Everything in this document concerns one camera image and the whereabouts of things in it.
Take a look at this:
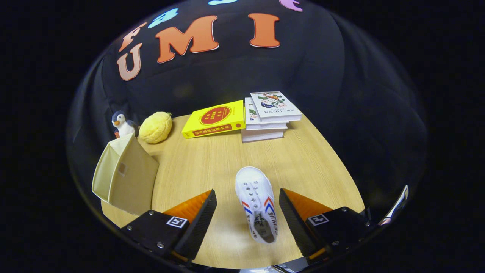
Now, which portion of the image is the white canvas shoe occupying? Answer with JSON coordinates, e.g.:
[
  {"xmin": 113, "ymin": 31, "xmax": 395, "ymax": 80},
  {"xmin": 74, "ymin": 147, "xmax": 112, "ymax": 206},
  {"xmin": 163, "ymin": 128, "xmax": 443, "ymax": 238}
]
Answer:
[{"xmin": 235, "ymin": 166, "xmax": 279, "ymax": 244}]

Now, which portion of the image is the white floral cover book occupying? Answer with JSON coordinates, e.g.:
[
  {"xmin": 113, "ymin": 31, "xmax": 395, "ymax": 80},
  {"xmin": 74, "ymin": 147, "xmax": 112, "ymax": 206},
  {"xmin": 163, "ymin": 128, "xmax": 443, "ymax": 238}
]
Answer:
[
  {"xmin": 250, "ymin": 91, "xmax": 302, "ymax": 124},
  {"xmin": 244, "ymin": 97, "xmax": 289, "ymax": 131}
]

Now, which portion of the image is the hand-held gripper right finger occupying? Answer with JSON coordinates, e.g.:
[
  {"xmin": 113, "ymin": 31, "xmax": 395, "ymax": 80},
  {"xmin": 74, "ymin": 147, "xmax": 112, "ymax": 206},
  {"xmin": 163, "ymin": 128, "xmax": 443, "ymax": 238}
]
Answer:
[{"xmin": 279, "ymin": 188, "xmax": 379, "ymax": 266}]

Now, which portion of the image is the penguin plush toy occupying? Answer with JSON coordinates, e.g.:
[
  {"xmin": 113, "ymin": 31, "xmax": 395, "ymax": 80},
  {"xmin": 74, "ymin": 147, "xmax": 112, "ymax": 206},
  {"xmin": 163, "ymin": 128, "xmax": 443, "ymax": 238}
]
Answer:
[{"xmin": 111, "ymin": 110, "xmax": 139, "ymax": 139}]

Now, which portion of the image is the thick white book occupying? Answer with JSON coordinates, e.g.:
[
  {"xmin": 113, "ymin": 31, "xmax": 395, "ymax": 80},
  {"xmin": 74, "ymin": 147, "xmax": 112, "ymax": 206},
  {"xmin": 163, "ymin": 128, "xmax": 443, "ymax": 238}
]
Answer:
[{"xmin": 241, "ymin": 129, "xmax": 286, "ymax": 143}]

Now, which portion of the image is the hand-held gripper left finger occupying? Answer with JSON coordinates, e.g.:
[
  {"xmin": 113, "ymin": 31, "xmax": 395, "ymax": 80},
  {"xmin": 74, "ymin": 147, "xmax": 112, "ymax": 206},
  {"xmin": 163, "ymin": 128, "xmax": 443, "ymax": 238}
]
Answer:
[{"xmin": 120, "ymin": 190, "xmax": 217, "ymax": 268}]

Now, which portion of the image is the yellow plush ball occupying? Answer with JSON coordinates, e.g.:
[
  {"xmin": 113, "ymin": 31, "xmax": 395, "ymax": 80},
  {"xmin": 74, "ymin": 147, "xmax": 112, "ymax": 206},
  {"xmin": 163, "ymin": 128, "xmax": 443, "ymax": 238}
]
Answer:
[{"xmin": 139, "ymin": 111, "xmax": 173, "ymax": 144}]

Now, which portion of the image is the yellow book red circle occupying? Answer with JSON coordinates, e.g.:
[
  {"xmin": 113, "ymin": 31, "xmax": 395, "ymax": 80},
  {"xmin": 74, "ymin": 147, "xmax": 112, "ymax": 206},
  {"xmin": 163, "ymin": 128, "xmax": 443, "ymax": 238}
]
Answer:
[{"xmin": 181, "ymin": 100, "xmax": 246, "ymax": 139}]

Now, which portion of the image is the beige fabric storage box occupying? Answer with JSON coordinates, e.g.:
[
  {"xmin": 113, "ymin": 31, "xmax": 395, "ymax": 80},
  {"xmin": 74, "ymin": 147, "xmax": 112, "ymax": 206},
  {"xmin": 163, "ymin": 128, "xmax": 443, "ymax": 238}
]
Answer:
[{"xmin": 92, "ymin": 133, "xmax": 160, "ymax": 216}]

